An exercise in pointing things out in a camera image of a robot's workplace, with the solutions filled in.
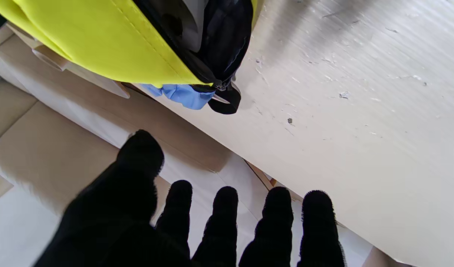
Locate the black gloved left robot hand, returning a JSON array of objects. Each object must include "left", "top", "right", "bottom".
[{"left": 34, "top": 129, "right": 346, "bottom": 267}]

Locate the blue and yellow school bag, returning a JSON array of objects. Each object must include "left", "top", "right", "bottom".
[{"left": 0, "top": 0, "right": 265, "bottom": 115}]

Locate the purple cover book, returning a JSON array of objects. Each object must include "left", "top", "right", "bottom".
[{"left": 162, "top": 0, "right": 211, "bottom": 53}]

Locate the beige corner sofa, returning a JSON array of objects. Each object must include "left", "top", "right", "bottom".
[{"left": 0, "top": 22, "right": 236, "bottom": 217}]

